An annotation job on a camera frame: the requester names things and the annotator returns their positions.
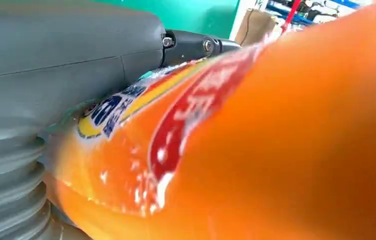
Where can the cardboard box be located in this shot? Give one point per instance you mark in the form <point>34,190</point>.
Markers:
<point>254,26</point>

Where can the green table mat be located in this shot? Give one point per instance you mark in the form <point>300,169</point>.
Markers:
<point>201,16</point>

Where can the orange drink bottle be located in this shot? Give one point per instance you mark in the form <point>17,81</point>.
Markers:
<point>274,132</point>

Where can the robot left hand grey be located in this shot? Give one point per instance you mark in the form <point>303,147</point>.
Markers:
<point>58,49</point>

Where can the robot left arm silver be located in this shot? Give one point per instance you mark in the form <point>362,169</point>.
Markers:
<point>5,185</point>

